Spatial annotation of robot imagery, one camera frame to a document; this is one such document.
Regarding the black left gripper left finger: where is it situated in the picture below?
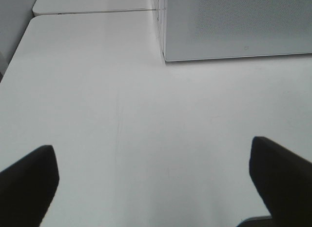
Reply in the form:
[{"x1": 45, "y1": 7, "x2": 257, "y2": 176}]
[{"x1": 0, "y1": 145, "x2": 59, "y2": 227}]

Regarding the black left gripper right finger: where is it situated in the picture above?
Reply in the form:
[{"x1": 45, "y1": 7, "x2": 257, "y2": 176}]
[{"x1": 249, "y1": 137, "x2": 312, "y2": 227}]

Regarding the white microwave door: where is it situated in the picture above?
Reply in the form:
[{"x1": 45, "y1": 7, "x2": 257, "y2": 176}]
[{"x1": 165, "y1": 0, "x2": 312, "y2": 62}]

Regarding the white microwave oven body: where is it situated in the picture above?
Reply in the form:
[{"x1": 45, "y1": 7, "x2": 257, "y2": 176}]
[{"x1": 155, "y1": 0, "x2": 166, "y2": 60}]

